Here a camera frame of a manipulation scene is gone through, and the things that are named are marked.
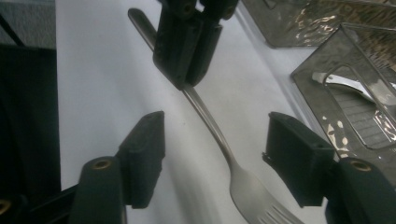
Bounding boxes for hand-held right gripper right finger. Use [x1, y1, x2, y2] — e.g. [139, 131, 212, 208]
[262, 111, 335, 208]

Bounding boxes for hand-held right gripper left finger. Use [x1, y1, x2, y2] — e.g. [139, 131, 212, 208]
[115, 110, 165, 209]

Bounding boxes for smoked transparent plastic bin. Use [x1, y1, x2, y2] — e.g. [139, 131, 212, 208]
[290, 22, 396, 188]
[241, 0, 396, 49]

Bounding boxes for metal fork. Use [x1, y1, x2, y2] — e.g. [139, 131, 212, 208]
[127, 7, 306, 224]

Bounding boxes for white ceramic spoon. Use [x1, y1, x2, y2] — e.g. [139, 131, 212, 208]
[312, 72, 377, 104]

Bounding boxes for black cable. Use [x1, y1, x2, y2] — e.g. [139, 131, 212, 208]
[0, 13, 26, 48]

